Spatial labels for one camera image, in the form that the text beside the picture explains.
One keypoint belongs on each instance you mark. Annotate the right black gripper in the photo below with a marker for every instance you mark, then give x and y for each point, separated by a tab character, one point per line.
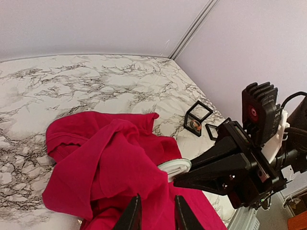
235	166

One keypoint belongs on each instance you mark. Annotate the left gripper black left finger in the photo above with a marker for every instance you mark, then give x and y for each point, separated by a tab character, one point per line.
131	219

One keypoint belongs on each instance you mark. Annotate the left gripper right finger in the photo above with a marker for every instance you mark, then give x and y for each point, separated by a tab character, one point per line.
185	218

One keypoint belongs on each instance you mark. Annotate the brown round brooch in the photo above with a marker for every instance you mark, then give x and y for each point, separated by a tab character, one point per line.
196	125

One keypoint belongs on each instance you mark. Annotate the red t-shirt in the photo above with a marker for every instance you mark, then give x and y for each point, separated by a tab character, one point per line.
104	160

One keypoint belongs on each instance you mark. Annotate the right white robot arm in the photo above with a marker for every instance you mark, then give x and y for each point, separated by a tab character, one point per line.
294	150

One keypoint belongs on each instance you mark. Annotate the black open display box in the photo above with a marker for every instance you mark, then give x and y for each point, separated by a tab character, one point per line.
212	130
191	116

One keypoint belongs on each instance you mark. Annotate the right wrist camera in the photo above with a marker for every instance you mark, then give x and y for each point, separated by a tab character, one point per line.
263	119

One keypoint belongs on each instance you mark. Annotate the right aluminium frame post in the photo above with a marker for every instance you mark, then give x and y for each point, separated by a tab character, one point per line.
193	28

